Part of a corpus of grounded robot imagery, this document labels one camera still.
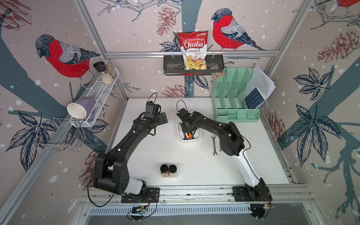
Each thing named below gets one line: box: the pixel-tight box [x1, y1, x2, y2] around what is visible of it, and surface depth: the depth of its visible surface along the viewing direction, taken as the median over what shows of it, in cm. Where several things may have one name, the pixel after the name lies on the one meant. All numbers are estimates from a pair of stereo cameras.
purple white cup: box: [66, 97, 98, 120], surface depth 63 cm
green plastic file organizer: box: [211, 67, 261, 123], surface depth 109 cm
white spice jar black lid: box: [168, 164, 178, 178], surface depth 75 cm
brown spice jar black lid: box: [159, 164, 170, 178], surface depth 76 cm
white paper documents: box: [244, 65, 277, 109], surface depth 99 cm
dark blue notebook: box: [244, 87, 265, 109], surface depth 106 cm
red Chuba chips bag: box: [177, 30, 209, 70], surface depth 84 cm
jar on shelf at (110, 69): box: [104, 59, 117, 79], surface depth 87 cm
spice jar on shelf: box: [93, 61, 114, 85], surface depth 83 cm
